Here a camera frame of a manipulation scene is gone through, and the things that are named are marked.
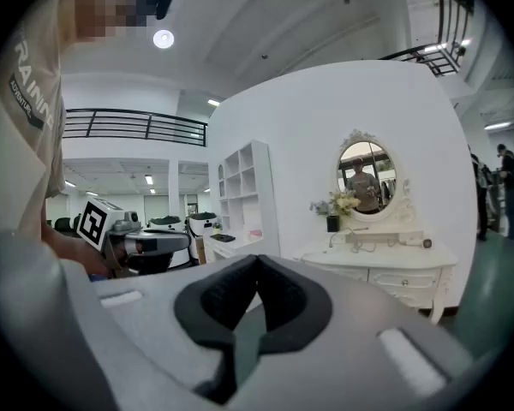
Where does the white oval vanity mirror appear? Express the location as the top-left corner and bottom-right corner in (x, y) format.
(334, 128), (426, 247)

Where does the person's beige t-shirt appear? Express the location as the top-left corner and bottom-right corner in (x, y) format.
(0, 0), (68, 247)

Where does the white mobile robot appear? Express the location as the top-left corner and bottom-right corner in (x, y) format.
(187, 211), (220, 267)
(147, 214), (186, 233)

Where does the artificial flower bouquet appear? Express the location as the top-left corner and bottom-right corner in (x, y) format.
(309, 188), (362, 218)

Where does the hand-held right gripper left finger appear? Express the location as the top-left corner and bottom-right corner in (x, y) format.
(64, 253), (266, 411)

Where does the white desk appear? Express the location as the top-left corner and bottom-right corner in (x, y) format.
(201, 231), (265, 265)

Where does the person's left forearm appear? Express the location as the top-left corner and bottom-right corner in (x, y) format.
(41, 220), (113, 280)

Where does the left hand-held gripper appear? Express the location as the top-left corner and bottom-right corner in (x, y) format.
(75, 199), (194, 280)

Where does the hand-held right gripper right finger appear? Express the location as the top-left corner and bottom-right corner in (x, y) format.
(238, 253), (477, 411)

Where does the white shelf unit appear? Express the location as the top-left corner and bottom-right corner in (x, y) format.
(216, 140), (280, 254)

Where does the black balcony railing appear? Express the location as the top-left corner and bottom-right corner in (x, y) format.
(63, 108), (209, 148)

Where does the person's head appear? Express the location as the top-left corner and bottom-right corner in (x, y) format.
(61, 0), (162, 45)

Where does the black stair railing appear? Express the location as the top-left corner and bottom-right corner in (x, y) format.
(379, 0), (476, 78)

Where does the white dressing table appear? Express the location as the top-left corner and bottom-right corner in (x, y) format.
(291, 229), (460, 326)

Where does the round ceiling light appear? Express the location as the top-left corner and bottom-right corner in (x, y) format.
(152, 28), (176, 51)

